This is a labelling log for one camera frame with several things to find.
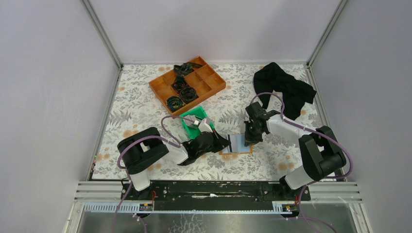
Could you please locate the wooden compartment tray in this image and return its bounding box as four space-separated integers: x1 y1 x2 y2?
149 56 226 116

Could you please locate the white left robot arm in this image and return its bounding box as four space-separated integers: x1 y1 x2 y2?
117 127 231 200

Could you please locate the green plastic bin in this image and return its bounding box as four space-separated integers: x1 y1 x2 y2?
181 106 215 139

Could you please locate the white card with magnetic stripe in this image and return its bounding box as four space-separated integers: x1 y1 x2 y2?
225 134 232 153

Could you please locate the rolled dark belt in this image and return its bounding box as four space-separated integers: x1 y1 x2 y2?
179 86 198 104
166 96 186 113
172 76 188 94

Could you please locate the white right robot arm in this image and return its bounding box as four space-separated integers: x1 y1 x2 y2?
245 102 347 200

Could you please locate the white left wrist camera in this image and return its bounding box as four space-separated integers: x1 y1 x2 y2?
197 117 213 133

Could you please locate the orange leather card holder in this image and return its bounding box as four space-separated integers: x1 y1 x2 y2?
219 134 253 155

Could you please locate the black cloth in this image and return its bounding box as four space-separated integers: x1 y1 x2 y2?
253 62 317 120

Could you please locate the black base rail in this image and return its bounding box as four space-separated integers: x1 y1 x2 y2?
121 180 311 212

